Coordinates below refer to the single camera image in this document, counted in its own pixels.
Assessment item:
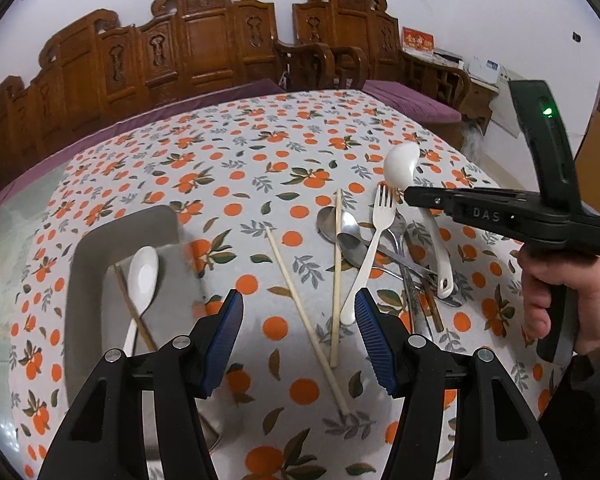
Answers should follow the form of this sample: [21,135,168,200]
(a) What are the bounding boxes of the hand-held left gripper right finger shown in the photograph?
[354,287,563,480]

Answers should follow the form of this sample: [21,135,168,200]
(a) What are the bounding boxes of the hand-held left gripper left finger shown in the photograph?
[37,289,244,480]

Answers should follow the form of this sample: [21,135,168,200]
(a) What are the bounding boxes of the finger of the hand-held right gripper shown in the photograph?
[403,187,461,214]

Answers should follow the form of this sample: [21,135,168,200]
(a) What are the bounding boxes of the white long-handled ladle spoon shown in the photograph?
[383,142,455,299]

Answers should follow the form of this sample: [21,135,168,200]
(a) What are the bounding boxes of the metal fork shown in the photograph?
[386,207,434,341]

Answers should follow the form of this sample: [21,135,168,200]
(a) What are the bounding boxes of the light wooden chopstick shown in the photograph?
[265,227,352,417]
[329,188,343,369]

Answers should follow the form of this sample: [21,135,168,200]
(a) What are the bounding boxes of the dark brown chopstick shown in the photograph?
[422,280,445,334]
[112,263,159,352]

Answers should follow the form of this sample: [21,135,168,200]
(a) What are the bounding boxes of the white plastic fork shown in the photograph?
[339,184,397,326]

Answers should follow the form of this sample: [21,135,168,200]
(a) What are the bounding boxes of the metal spoon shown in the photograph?
[337,232,463,308]
[316,206,438,281]

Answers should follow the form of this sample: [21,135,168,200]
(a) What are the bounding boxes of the grey tray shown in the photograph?
[64,205,226,463]

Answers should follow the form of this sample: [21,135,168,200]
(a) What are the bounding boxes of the person's right hand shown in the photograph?
[516,247,600,357]

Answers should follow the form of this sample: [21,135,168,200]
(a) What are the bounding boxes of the wooden side table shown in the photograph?
[459,72,502,135]

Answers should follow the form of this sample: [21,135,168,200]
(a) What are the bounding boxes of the purple armchair cushion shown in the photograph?
[362,79,462,124]

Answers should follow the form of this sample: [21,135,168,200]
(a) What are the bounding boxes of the small white spoon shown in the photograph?
[121,246,160,356]

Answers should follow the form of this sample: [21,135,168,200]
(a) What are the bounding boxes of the white papers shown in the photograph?
[432,49,512,84]

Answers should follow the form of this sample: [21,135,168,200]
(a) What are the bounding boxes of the orange print tablecloth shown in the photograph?
[7,89,576,480]

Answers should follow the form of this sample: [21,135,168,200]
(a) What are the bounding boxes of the red box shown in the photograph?
[401,27,435,54]

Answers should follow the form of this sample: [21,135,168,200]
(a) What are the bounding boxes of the carved wooden armchair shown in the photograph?
[292,0,473,117]

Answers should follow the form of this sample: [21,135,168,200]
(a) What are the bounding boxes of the purple sofa cushion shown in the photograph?
[0,79,287,213]

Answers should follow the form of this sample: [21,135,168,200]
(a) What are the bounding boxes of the carved wooden sofa bench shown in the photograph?
[0,0,337,201]

